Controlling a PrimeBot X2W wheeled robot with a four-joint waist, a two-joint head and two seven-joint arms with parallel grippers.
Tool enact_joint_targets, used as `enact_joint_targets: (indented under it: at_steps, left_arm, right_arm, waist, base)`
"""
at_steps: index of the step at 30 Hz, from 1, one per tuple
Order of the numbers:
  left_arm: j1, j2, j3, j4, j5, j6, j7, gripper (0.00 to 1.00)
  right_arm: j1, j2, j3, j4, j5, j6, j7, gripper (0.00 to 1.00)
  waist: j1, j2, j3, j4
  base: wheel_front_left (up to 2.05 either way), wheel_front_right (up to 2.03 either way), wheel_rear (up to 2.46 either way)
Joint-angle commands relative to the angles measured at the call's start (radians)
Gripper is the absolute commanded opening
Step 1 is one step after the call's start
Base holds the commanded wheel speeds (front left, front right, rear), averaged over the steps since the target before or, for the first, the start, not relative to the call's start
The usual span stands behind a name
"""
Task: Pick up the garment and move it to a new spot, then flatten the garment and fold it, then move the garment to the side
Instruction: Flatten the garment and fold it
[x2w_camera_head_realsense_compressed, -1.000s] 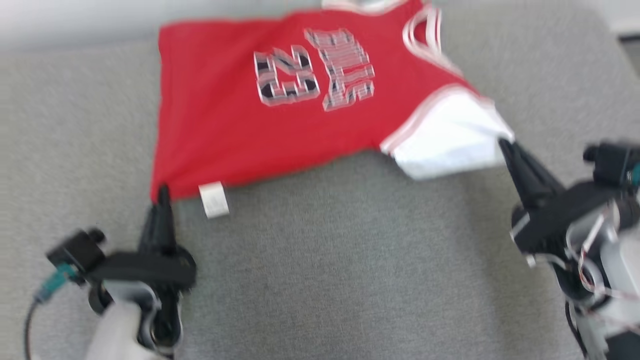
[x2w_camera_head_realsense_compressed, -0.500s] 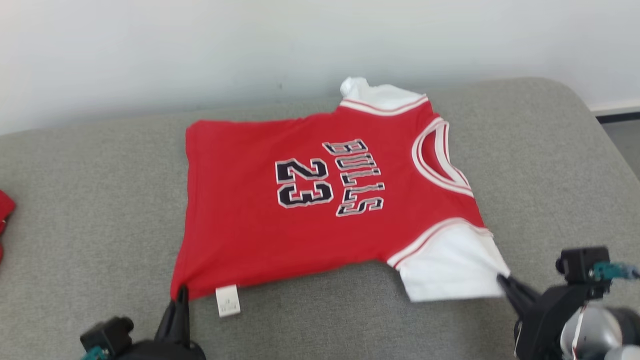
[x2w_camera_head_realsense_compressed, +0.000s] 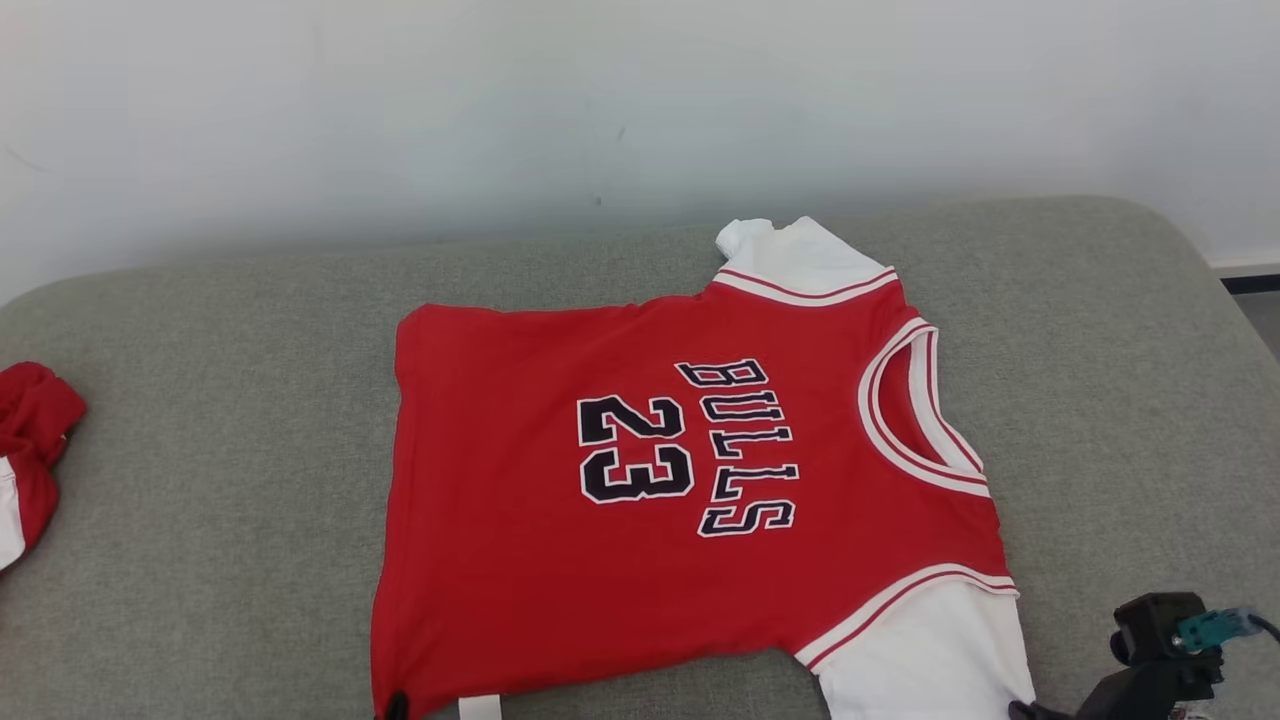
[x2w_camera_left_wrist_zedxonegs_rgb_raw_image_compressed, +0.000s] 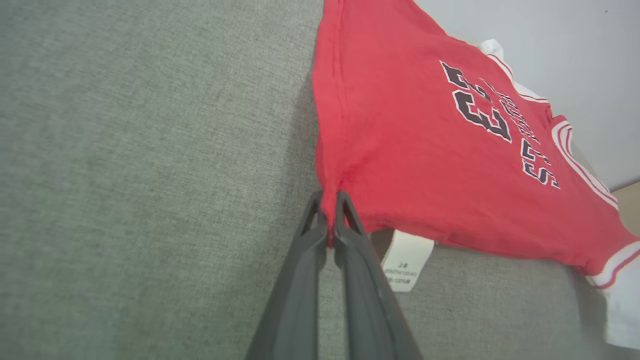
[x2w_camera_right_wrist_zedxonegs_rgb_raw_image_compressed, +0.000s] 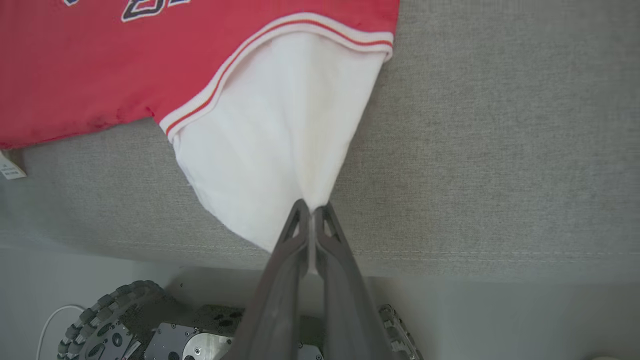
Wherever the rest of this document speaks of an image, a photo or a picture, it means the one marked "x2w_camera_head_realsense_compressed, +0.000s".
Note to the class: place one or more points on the red Bulls 23 jersey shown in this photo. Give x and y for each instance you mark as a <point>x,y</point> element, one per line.
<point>500,560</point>

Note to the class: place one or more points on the red shorts white stripe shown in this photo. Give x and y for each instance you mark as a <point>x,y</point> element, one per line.
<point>35,420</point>

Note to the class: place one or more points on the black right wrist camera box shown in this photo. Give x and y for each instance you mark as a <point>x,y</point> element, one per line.
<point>1150,625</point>

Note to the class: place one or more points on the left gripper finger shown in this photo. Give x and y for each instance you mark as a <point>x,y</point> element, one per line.
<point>397,708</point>

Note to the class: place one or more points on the grey fabric sofa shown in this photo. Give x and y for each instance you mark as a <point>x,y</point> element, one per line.
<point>200,500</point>

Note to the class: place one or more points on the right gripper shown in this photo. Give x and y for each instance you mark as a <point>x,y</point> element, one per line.
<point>1150,695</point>

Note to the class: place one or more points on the dark wall baseboard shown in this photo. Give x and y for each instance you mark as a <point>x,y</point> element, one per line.
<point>1255,283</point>

